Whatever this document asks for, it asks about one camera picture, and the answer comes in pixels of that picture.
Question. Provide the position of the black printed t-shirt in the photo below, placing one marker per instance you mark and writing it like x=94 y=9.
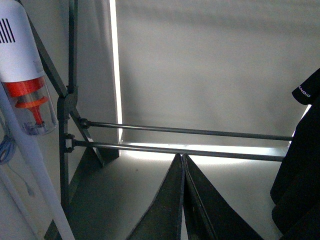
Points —
x=296 y=188

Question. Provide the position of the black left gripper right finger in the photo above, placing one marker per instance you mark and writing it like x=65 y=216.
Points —
x=207 y=214

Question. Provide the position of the white stick vacuum cleaner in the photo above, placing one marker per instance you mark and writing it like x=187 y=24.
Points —
x=31 y=111

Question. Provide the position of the grey metal clothes rack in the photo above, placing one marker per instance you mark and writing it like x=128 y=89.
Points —
x=206 y=78

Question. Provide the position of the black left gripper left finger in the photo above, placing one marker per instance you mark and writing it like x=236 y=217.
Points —
x=163 y=218

